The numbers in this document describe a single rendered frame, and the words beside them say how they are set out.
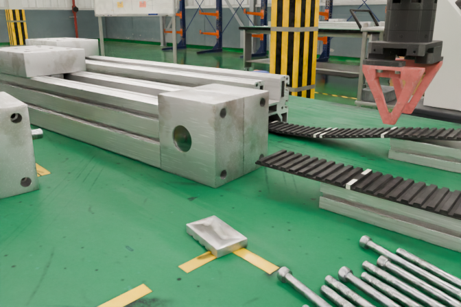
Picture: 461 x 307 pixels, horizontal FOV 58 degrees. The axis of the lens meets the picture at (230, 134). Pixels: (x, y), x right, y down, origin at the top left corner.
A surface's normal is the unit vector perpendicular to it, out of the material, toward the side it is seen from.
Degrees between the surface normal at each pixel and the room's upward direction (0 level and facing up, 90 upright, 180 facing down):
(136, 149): 90
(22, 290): 0
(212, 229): 0
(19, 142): 90
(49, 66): 90
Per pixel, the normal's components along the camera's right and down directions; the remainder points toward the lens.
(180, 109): -0.64, 0.22
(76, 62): 0.77, 0.18
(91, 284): 0.00, -0.96
